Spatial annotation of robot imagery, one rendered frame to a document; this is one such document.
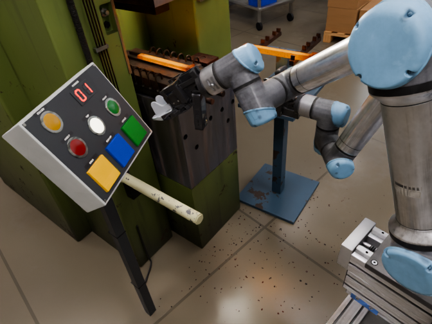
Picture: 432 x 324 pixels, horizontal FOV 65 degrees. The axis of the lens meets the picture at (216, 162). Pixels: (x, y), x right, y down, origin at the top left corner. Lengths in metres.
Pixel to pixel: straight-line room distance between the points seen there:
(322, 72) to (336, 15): 3.60
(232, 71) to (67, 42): 0.61
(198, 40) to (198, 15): 0.11
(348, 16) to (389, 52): 3.83
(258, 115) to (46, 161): 0.52
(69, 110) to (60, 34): 0.35
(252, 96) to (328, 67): 0.18
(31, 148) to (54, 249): 1.41
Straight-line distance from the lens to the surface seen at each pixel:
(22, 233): 2.46
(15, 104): 1.70
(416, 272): 0.74
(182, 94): 0.91
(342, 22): 4.41
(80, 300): 1.98
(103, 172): 0.94
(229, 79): 0.85
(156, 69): 1.51
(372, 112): 1.02
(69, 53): 1.26
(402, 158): 0.63
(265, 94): 0.85
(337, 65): 0.79
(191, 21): 1.67
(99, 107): 1.03
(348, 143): 1.05
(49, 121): 0.91
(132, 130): 1.06
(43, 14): 1.21
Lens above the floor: 1.57
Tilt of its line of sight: 39 degrees down
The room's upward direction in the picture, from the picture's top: 6 degrees counter-clockwise
